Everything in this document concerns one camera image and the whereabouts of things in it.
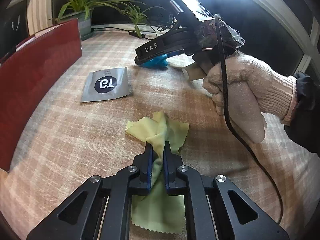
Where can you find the silver foil packet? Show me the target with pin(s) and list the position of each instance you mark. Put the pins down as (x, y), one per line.
(117, 90)

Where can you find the green potted plant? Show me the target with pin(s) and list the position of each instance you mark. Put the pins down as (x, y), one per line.
(83, 22)

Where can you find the blue silicone cup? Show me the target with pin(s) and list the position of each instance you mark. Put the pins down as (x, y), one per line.
(156, 63)

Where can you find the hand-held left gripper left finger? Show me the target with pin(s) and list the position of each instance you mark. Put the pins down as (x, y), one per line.
(150, 160)

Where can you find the red-brown open box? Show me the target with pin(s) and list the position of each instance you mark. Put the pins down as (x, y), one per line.
(37, 80)

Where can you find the yellow-green microfibre cloth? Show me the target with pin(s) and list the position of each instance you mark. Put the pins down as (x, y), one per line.
(160, 127)

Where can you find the person's right hand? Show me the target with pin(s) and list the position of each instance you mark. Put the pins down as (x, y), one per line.
(250, 85)

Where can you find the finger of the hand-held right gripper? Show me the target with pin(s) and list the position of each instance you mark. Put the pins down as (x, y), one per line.
(139, 60)

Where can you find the person's right forearm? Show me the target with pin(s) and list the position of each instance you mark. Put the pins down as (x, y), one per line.
(306, 110)

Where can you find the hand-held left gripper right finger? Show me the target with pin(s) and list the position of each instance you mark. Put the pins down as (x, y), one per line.
(167, 160)

